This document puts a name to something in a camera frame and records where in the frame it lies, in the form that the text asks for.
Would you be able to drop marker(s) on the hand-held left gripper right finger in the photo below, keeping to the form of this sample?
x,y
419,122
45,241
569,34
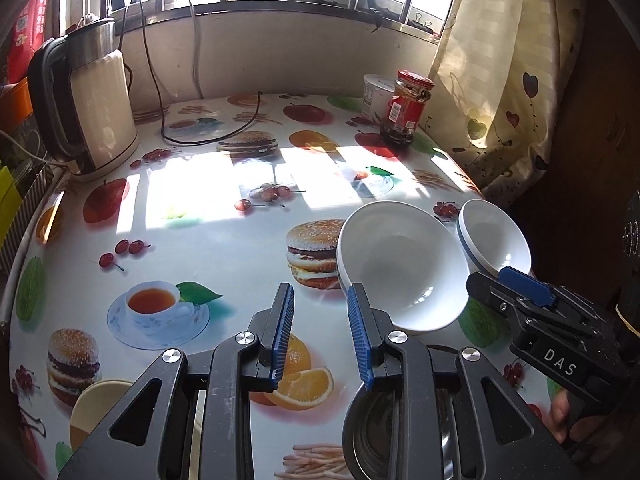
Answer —
x,y
360,340

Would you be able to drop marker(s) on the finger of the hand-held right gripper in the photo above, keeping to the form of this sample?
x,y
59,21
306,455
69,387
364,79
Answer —
x,y
487,290
525,285

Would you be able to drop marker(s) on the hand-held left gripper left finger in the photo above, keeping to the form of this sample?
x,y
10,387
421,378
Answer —
x,y
282,340

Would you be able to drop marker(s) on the small white blue-banded bowl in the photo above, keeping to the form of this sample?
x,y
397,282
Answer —
x,y
495,240

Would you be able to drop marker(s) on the large white blue-banded bowl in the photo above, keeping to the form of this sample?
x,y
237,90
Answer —
x,y
400,260

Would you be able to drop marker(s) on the stainless steel bowl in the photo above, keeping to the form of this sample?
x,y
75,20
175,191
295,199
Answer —
x,y
380,435

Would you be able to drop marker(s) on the large beige and brown plate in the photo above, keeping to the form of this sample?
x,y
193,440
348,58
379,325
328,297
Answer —
x,y
100,400

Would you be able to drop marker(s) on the person's right hand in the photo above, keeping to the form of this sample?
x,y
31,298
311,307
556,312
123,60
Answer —
x,y
562,415

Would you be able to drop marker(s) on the fruit printed tablecloth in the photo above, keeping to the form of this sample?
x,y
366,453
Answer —
x,y
210,240

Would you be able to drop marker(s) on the red label glass jar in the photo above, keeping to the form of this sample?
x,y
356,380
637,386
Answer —
x,y
405,110

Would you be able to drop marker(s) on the white plastic cup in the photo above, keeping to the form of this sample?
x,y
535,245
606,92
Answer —
x,y
375,95

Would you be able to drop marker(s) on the cream heart-print curtain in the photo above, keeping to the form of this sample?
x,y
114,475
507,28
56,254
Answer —
x,y
505,60

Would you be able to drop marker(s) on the small binder clip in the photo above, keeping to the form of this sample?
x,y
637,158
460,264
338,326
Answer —
x,y
420,25

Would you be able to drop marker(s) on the black and white striped box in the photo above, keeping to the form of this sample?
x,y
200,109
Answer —
x,y
35,195

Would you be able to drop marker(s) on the cream electric kettle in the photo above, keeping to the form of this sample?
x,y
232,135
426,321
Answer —
x,y
100,110

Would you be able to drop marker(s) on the green box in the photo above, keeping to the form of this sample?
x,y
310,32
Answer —
x,y
9,205

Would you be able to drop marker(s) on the orange box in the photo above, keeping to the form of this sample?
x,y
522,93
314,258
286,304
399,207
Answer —
x,y
15,105

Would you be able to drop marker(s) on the red package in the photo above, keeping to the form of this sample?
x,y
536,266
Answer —
x,y
32,20

